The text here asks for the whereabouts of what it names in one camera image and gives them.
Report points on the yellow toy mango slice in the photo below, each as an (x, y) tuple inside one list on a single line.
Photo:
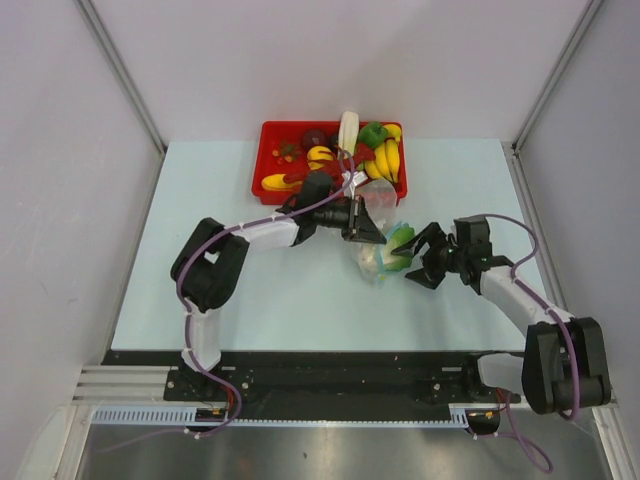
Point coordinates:
[(281, 182)]

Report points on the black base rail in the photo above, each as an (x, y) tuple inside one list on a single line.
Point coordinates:
[(381, 384)]

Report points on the red toy lobster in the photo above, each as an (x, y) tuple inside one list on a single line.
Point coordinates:
[(337, 167)]

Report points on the white toy radish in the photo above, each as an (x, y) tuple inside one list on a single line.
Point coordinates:
[(348, 131)]

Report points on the green toy bell pepper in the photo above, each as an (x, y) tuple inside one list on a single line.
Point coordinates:
[(373, 134)]

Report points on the yellow toy banana bunch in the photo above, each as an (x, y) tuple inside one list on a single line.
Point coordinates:
[(386, 163)]

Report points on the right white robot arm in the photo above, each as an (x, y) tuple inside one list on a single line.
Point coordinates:
[(563, 367)]

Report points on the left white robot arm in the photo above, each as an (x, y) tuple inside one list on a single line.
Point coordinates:
[(207, 269)]

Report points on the green white toy cabbage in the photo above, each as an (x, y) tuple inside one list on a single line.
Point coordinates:
[(376, 262)]

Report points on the dark purple toy onion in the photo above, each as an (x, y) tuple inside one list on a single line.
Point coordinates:
[(314, 137)]

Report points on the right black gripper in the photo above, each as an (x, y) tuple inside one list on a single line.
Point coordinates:
[(432, 232)]

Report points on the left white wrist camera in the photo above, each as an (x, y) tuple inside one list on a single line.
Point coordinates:
[(351, 181)]

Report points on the clear zip top bag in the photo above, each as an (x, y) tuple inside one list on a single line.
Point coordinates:
[(380, 199)]

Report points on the small toy cherry tomatoes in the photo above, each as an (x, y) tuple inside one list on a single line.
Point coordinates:
[(286, 152)]

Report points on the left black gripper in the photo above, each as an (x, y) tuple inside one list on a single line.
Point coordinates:
[(359, 227)]

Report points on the red plastic tray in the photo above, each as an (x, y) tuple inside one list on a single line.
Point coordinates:
[(273, 132)]

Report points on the white slotted cable duct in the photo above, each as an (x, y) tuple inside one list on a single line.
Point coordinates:
[(208, 417)]

